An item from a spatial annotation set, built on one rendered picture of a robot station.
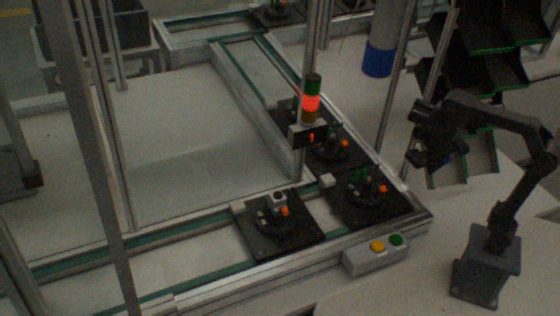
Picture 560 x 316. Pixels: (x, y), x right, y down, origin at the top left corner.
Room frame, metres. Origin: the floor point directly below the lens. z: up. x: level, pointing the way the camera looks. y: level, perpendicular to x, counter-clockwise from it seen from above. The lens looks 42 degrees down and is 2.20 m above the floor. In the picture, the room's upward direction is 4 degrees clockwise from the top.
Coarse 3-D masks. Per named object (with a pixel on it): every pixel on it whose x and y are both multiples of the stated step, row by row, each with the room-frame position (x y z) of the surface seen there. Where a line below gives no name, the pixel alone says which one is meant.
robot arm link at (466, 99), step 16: (448, 96) 1.06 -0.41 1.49; (464, 96) 1.06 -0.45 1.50; (464, 112) 1.02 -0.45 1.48; (480, 112) 1.01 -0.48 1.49; (496, 112) 1.00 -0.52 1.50; (512, 112) 1.01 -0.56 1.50; (512, 128) 0.97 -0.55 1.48; (528, 128) 0.95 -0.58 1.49; (544, 128) 0.98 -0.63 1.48; (528, 144) 0.94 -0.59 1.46; (544, 160) 0.91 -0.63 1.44
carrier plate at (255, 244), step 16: (256, 208) 1.10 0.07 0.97; (304, 208) 1.12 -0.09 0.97; (240, 224) 1.03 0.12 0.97; (304, 224) 1.05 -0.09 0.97; (256, 240) 0.97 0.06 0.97; (272, 240) 0.97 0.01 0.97; (288, 240) 0.98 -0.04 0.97; (304, 240) 0.98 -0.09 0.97; (320, 240) 1.00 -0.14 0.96; (256, 256) 0.91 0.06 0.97; (272, 256) 0.92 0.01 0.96
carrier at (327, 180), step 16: (320, 176) 1.26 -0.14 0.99; (336, 176) 1.28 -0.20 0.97; (352, 176) 1.29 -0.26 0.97; (368, 176) 1.21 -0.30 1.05; (384, 176) 1.30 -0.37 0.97; (336, 192) 1.20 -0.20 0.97; (352, 192) 1.18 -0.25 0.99; (368, 192) 1.19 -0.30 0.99; (400, 192) 1.23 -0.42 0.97; (336, 208) 1.14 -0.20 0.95; (352, 208) 1.13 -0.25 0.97; (368, 208) 1.14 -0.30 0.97; (384, 208) 1.14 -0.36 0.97; (400, 208) 1.15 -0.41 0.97; (352, 224) 1.06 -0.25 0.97; (368, 224) 1.08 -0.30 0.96
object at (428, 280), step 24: (528, 240) 1.15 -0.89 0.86; (552, 240) 1.16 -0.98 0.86; (432, 264) 1.01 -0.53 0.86; (528, 264) 1.04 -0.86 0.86; (552, 264) 1.05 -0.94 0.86; (360, 288) 0.90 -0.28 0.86; (384, 288) 0.90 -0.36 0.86; (408, 288) 0.91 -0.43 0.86; (432, 288) 0.92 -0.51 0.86; (504, 288) 0.94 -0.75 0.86; (528, 288) 0.95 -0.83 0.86; (552, 288) 0.95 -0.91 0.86; (336, 312) 0.81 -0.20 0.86; (360, 312) 0.81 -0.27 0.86; (384, 312) 0.82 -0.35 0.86; (408, 312) 0.82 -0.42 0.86; (432, 312) 0.83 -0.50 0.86; (456, 312) 0.84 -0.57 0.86; (480, 312) 0.84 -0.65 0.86; (504, 312) 0.85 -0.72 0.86; (528, 312) 0.86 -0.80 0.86; (552, 312) 0.87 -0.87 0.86
